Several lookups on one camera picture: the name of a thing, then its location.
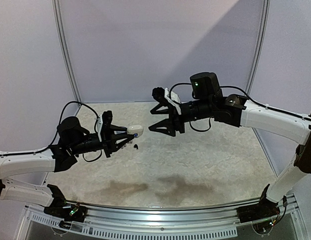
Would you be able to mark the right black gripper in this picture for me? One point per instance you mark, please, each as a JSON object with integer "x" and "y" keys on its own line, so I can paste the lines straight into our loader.
{"x": 175, "y": 117}

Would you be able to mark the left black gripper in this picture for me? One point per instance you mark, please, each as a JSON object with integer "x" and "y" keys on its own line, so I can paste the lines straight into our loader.
{"x": 106, "y": 136}

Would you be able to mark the cream earbud charging case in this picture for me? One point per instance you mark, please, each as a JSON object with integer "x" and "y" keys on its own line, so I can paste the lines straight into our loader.
{"x": 135, "y": 130}

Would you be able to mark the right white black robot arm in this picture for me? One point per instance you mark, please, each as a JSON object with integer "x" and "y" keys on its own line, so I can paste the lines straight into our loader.
{"x": 238, "y": 110}

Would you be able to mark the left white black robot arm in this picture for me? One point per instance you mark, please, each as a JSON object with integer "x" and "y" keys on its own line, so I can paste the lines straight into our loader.
{"x": 74, "y": 141}

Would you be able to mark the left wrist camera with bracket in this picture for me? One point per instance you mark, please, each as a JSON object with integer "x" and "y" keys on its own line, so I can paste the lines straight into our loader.
{"x": 103, "y": 125}

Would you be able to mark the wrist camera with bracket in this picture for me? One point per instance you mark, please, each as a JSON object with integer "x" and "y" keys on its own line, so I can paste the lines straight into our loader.
{"x": 103, "y": 125}
{"x": 163, "y": 95}

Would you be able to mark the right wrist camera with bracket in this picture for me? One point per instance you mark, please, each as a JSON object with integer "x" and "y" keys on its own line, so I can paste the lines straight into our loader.
{"x": 163, "y": 95}

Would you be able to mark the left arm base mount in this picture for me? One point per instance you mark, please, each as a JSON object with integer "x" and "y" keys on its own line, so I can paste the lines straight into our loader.
{"x": 67, "y": 211}

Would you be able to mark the right aluminium frame post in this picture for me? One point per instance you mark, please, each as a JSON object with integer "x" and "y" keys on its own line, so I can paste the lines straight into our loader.
{"x": 259, "y": 43}

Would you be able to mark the aluminium frame post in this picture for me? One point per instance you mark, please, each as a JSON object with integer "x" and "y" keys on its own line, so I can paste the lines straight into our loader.
{"x": 259, "y": 43}
{"x": 57, "y": 10}

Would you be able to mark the aluminium front rail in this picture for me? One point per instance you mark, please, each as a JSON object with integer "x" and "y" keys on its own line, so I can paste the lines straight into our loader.
{"x": 113, "y": 223}

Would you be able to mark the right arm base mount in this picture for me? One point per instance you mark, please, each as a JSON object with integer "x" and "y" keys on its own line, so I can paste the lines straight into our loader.
{"x": 264, "y": 209}

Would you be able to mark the left aluminium frame post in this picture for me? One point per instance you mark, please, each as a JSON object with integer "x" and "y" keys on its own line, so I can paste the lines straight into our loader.
{"x": 57, "y": 10}

